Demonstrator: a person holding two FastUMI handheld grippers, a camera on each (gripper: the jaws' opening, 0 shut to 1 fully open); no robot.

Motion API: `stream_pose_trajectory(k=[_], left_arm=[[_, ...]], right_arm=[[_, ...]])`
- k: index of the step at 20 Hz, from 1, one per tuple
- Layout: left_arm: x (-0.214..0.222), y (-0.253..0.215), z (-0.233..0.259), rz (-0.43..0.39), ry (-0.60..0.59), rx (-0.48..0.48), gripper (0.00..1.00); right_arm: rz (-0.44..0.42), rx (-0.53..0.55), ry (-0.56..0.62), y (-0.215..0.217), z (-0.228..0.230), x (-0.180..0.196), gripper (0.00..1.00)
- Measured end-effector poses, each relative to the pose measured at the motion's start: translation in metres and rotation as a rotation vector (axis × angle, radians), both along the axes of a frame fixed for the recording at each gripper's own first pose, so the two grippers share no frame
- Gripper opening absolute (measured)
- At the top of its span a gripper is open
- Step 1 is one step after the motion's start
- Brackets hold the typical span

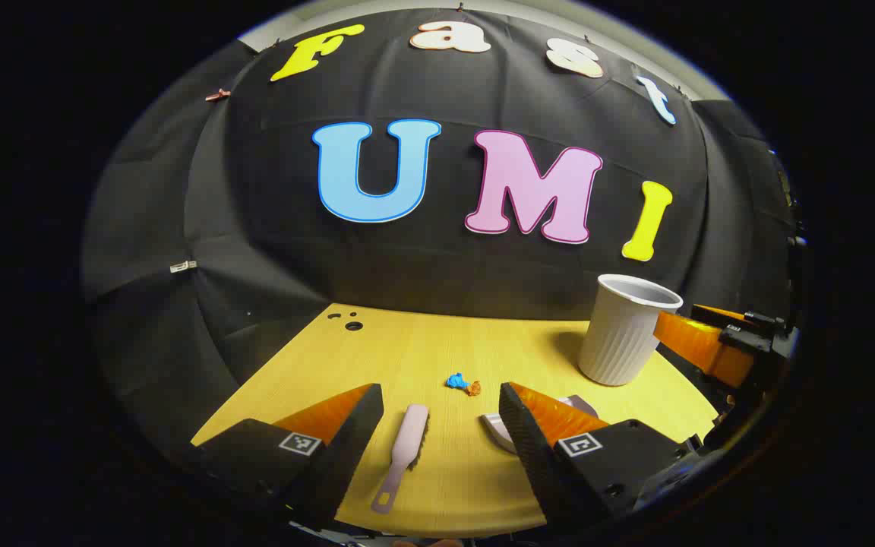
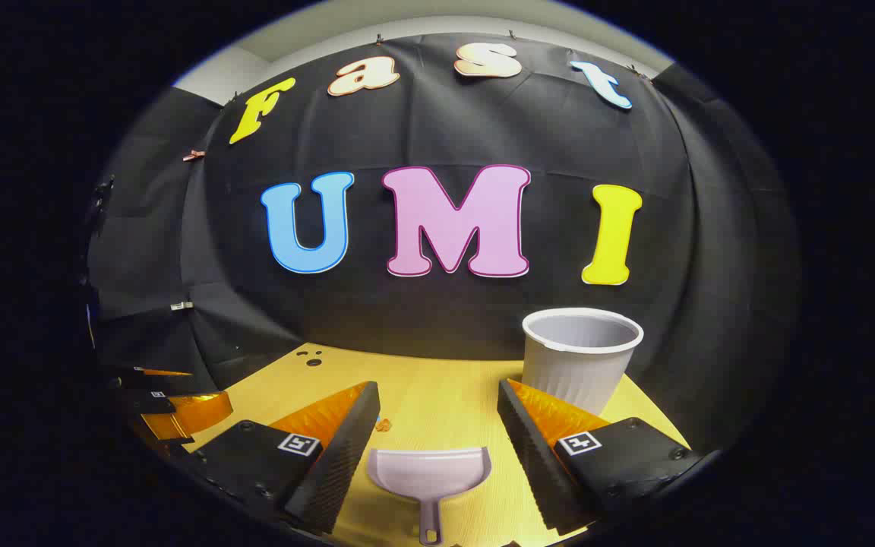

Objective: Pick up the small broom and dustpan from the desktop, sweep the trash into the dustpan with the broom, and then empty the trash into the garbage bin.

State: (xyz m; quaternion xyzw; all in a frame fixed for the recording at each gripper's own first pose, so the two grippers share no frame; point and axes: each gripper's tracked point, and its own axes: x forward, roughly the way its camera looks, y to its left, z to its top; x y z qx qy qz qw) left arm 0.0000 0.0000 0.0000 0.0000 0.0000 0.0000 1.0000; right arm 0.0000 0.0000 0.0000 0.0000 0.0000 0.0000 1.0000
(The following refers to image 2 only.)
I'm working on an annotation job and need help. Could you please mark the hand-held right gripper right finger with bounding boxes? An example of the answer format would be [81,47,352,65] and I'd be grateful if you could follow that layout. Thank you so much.
[496,378,706,536]

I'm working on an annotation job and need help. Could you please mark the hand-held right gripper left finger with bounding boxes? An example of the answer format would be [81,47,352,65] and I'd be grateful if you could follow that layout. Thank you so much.
[183,380,382,536]

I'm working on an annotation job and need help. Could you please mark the small light grey dustpan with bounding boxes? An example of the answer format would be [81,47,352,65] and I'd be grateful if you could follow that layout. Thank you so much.
[367,446,493,547]

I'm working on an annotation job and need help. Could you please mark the white ribbed garbage bin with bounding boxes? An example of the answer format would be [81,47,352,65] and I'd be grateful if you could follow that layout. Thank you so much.
[521,307,645,417]

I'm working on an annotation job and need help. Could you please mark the yellow wooden desktop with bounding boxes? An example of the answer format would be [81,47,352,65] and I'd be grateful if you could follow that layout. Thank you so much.
[183,342,690,547]

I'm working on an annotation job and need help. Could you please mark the black backdrop cloth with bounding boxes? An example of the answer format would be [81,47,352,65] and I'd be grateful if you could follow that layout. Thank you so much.
[84,32,799,457]

